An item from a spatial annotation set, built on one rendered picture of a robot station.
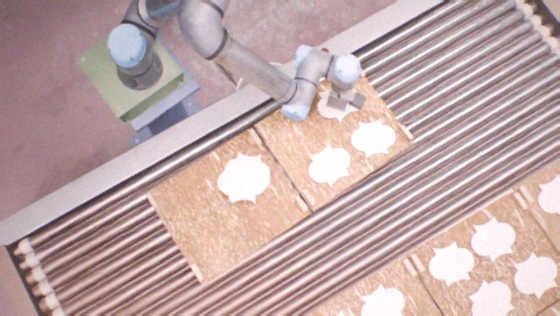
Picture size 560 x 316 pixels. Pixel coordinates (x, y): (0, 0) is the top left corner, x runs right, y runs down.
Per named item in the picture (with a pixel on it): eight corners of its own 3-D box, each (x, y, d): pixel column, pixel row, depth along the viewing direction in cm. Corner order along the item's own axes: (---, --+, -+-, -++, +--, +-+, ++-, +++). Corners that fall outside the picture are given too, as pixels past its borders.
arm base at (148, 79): (109, 68, 210) (100, 57, 200) (143, 40, 212) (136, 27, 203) (138, 99, 208) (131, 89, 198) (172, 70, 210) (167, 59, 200)
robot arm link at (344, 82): (337, 47, 180) (365, 57, 179) (333, 63, 190) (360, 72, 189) (328, 71, 178) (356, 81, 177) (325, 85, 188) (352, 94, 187)
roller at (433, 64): (35, 287, 200) (29, 286, 195) (526, 4, 226) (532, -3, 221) (41, 300, 199) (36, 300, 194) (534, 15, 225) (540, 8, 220)
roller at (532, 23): (41, 301, 199) (36, 300, 194) (535, 15, 225) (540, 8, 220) (48, 314, 198) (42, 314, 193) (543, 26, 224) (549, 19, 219)
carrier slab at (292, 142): (253, 126, 209) (253, 125, 208) (352, 63, 215) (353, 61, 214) (313, 211, 202) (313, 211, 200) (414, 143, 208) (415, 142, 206)
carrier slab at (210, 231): (146, 195, 203) (145, 194, 201) (251, 128, 209) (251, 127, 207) (203, 286, 196) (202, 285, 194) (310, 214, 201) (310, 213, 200)
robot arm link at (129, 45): (109, 68, 200) (97, 52, 186) (126, 32, 202) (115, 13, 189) (144, 81, 199) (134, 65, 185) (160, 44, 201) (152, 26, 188)
